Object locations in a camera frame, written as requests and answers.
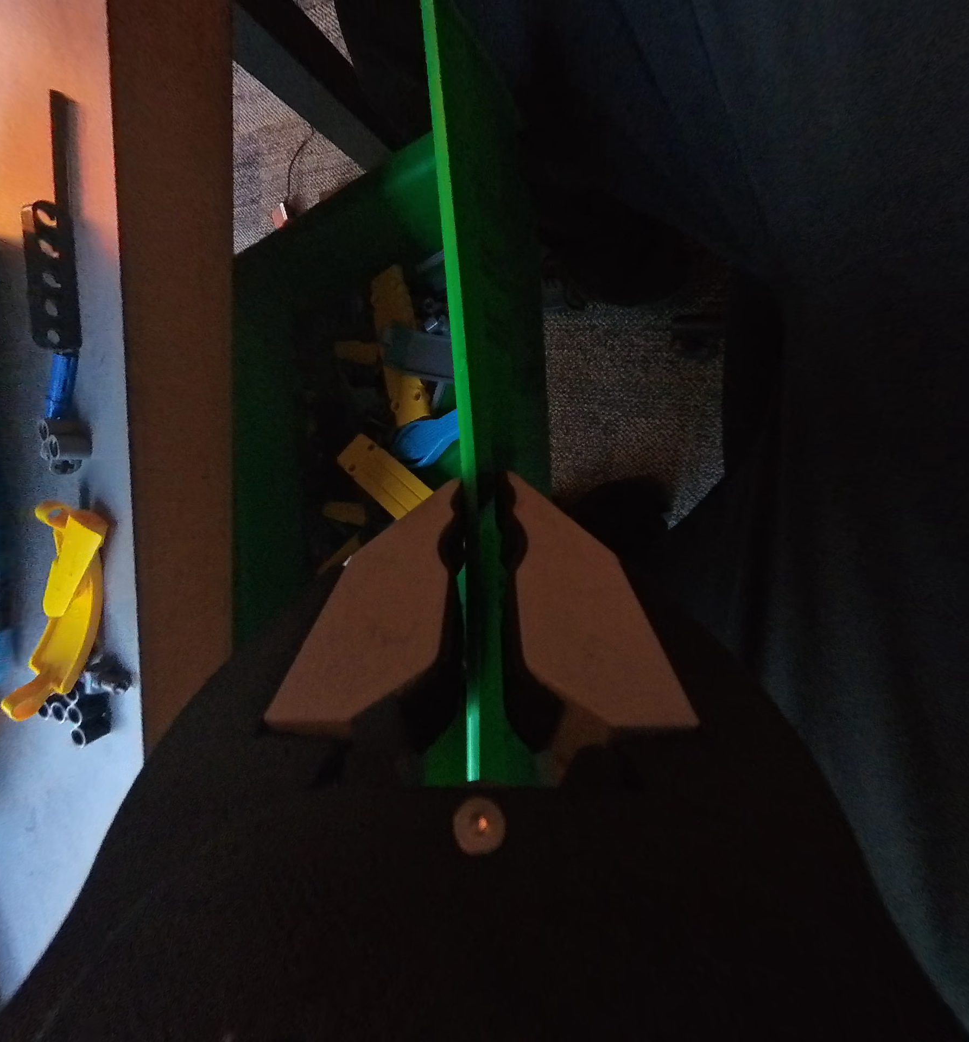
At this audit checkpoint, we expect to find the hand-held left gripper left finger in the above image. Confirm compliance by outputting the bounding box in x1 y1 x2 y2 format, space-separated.
263 476 471 757

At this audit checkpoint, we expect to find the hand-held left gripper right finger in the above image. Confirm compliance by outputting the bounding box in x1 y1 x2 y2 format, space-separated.
491 471 701 784

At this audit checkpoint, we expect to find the pile of toy building pieces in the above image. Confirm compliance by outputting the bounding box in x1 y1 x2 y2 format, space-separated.
0 199 135 750
317 244 463 579

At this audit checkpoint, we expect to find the green plastic storage box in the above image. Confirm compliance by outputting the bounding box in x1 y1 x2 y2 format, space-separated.
232 0 552 792

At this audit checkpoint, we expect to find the blue long building piece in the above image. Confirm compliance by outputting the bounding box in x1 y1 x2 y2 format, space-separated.
390 407 461 472

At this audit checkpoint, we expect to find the person's shoe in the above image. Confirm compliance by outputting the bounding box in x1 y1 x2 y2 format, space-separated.
537 244 607 314

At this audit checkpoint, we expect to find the black flat building strip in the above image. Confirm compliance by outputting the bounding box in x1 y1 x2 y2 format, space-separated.
47 90 80 214

